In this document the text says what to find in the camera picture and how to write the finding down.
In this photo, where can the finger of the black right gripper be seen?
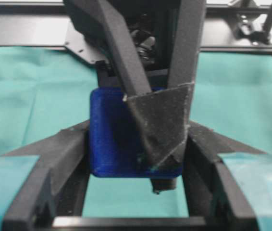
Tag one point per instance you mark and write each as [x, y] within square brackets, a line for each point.
[162, 116]

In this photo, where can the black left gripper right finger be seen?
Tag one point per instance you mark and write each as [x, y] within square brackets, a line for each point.
[210, 188]

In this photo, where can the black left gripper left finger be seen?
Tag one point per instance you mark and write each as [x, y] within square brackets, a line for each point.
[57, 184]

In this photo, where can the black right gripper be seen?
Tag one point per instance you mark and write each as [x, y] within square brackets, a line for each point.
[127, 31]

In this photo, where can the blue plastic block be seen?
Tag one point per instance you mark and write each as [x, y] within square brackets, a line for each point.
[114, 142]

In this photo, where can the green table cloth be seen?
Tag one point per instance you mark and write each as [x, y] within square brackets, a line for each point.
[44, 91]

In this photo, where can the black aluminium frame rail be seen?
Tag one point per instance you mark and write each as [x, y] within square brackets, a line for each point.
[43, 23]

